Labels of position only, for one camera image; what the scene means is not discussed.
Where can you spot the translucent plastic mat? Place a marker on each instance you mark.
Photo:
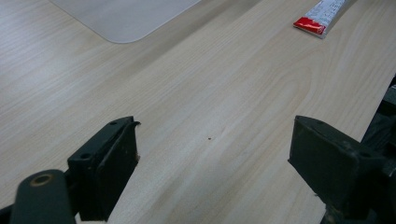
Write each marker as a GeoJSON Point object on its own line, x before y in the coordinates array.
{"type": "Point", "coordinates": [127, 17]}

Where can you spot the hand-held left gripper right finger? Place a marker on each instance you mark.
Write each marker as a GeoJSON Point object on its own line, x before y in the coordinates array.
{"type": "Point", "coordinates": [330, 161]}

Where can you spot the red and white box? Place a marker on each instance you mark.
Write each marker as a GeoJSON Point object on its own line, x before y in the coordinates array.
{"type": "Point", "coordinates": [322, 15]}

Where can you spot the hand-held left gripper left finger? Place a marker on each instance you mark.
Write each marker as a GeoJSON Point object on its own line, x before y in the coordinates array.
{"type": "Point", "coordinates": [102, 168]}

